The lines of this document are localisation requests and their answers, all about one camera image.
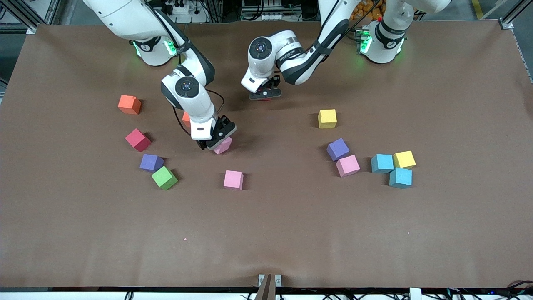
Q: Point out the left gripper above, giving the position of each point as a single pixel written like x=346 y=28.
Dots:
x=272 y=82

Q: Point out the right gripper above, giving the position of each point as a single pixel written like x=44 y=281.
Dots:
x=222 y=123

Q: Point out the red foam cube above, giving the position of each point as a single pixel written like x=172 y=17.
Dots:
x=263 y=100
x=138 y=140

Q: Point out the pink foam cube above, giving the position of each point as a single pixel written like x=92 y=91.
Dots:
x=233 y=180
x=225 y=146
x=347 y=166

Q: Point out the orange foam cube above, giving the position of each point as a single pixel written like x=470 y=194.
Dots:
x=129 y=105
x=185 y=119

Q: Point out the yellow foam cube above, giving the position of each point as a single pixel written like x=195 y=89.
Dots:
x=404 y=159
x=327 y=118

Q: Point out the purple foam cube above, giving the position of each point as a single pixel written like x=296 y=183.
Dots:
x=337 y=149
x=150 y=162

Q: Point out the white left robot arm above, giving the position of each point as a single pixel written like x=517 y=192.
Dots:
x=333 y=29

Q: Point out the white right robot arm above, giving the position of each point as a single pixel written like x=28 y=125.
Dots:
x=125 y=16

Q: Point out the green foam cube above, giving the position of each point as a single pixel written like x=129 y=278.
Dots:
x=164 y=178

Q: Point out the grey electronics box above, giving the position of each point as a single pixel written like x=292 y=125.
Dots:
x=262 y=16

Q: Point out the bag of orange items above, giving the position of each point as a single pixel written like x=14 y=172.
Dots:
x=366 y=10

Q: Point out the white power strip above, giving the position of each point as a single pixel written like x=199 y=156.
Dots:
x=181 y=8

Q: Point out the blue foam cube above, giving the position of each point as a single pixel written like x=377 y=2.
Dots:
x=382 y=163
x=400 y=178

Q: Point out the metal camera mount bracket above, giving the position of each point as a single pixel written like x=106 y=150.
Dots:
x=270 y=283

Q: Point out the white table frame rail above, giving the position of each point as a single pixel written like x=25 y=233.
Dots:
x=83 y=296

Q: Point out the aluminium frame profile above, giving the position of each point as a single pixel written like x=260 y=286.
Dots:
x=30 y=29
x=506 y=24

